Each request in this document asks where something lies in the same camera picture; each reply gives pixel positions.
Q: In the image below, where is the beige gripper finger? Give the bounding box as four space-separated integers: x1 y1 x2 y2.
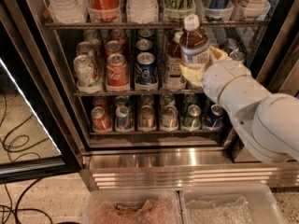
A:
209 46 232 63
179 64 206 87

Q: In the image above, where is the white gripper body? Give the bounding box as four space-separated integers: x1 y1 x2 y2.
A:
202 60 251 104

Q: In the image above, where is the tea bottle white cap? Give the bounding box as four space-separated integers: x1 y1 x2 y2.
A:
178 13 212 71

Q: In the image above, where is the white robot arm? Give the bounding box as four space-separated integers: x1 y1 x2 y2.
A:
181 47 299 163

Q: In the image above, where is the clear water bottle centre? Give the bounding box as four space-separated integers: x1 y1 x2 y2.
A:
126 0 159 23

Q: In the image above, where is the clear water bottle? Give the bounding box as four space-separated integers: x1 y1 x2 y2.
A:
49 0 88 24
126 0 159 23

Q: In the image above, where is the clear water bottle left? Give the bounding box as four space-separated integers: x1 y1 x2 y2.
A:
49 0 88 24

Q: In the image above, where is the open glass fridge door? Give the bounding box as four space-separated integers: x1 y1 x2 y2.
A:
0 0 81 184

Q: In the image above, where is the green can rear right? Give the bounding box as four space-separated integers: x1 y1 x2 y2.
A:
221 38 239 54

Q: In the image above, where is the green can front right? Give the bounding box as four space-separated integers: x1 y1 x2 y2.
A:
229 51 246 63

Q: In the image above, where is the blue can lower right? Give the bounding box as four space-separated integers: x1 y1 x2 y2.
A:
204 105 224 128

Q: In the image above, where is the green can lower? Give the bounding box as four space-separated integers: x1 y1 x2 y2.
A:
182 105 201 131

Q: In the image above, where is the blue pepsi can front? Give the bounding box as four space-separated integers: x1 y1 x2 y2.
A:
135 52 156 85

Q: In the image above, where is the blue pepsi can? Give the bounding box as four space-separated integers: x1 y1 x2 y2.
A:
135 39 153 54
135 52 156 85

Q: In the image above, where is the silver can lower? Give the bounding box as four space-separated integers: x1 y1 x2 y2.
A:
161 105 178 130

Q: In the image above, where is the bronze can lower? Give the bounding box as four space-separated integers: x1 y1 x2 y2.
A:
138 105 155 128

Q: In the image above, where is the red cola can front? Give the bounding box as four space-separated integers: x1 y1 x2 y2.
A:
107 53 129 87

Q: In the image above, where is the red cola can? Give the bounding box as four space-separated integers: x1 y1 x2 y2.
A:
107 53 129 87
105 40 124 58
91 106 111 131

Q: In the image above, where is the blue white can lower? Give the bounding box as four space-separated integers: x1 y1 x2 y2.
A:
116 105 132 132

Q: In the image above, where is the red cola can lower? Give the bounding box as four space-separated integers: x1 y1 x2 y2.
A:
91 106 111 131

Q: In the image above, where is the white diet cola can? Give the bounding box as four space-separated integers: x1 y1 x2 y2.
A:
73 55 100 88

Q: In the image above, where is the right clear plastic bin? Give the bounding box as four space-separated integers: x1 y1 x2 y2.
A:
179 182 286 224

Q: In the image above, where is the clear plastic bin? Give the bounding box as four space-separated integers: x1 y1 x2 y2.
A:
179 182 286 224
81 189 182 224

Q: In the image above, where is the left clear plastic bin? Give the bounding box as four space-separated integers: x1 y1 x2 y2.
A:
81 189 182 224

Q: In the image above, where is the black floor cable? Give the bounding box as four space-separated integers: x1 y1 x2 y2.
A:
0 93 54 224

